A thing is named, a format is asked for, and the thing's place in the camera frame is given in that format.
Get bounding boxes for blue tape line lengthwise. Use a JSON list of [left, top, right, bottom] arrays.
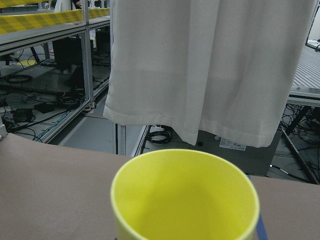
[[246, 174, 270, 240]]

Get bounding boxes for yellow black barrier tape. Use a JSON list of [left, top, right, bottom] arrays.
[[0, 7, 111, 35]]

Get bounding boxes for aluminium shelf frame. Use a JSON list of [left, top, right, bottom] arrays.
[[0, 0, 111, 143]]

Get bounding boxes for yellow cup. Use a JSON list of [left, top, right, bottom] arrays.
[[110, 149, 260, 240]]

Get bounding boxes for white curtain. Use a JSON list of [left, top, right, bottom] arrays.
[[103, 0, 316, 148]]

